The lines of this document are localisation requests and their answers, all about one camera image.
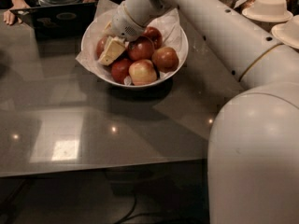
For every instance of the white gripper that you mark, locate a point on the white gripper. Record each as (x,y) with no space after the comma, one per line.
(123,22)

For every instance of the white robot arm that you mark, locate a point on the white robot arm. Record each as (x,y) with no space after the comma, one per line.
(253,148)

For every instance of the white bowl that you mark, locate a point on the white bowl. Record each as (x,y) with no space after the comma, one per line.
(182,44)

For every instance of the centre red apple with sticker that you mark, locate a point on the centre red apple with sticker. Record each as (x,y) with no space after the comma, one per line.
(142,48)

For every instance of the front yellow-red apple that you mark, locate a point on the front yellow-red apple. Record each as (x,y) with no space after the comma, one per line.
(142,72)

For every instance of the person's left hand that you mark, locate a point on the person's left hand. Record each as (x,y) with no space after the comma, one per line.
(88,1)

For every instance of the person's right hand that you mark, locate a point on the person's right hand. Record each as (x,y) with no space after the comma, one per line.
(10,19)

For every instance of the black laptop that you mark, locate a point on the black laptop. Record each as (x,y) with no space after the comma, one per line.
(59,20)

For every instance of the white paper liner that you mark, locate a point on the white paper liner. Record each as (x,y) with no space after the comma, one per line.
(168,25)

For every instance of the front stack of paper bowls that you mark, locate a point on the front stack of paper bowls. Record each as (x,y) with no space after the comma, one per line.
(288,33)

